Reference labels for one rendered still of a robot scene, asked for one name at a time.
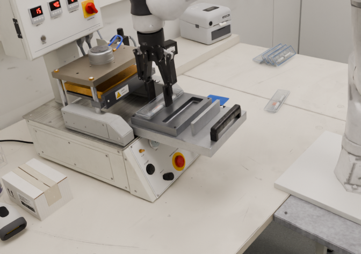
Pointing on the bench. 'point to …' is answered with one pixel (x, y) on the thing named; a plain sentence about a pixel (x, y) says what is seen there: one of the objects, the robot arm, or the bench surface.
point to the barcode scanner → (10, 222)
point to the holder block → (175, 114)
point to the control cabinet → (49, 23)
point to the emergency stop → (179, 161)
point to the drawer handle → (236, 111)
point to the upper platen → (75, 89)
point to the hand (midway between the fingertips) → (159, 94)
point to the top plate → (98, 64)
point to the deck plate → (50, 121)
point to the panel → (159, 162)
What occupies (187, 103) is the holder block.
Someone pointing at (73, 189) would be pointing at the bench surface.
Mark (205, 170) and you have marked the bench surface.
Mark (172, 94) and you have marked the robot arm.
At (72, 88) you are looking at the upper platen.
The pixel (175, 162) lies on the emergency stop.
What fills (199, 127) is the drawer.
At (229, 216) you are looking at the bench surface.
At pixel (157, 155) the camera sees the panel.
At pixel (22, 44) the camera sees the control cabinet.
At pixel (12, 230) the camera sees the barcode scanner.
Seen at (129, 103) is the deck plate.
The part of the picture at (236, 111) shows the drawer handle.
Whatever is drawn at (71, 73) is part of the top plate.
